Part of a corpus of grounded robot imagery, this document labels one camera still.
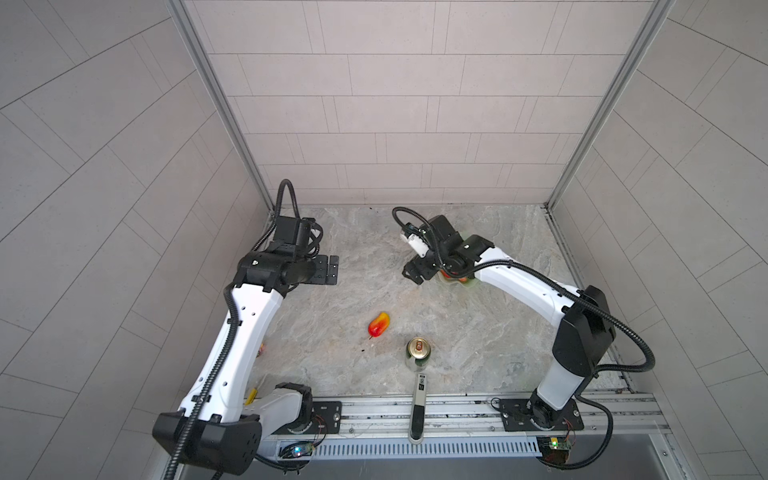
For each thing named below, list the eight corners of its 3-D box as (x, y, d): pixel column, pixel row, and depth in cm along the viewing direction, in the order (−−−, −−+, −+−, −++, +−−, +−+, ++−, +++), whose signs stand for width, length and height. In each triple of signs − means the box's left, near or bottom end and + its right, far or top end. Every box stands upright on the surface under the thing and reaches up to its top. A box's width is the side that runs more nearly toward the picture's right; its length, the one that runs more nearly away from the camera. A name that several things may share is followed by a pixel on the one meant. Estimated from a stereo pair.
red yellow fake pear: (365, 335, 86) (363, 331, 83) (382, 314, 90) (382, 309, 87) (375, 343, 85) (374, 339, 82) (392, 322, 89) (392, 317, 86)
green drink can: (405, 372, 80) (406, 360, 72) (405, 350, 84) (406, 336, 76) (428, 372, 80) (432, 360, 72) (427, 350, 84) (430, 336, 76)
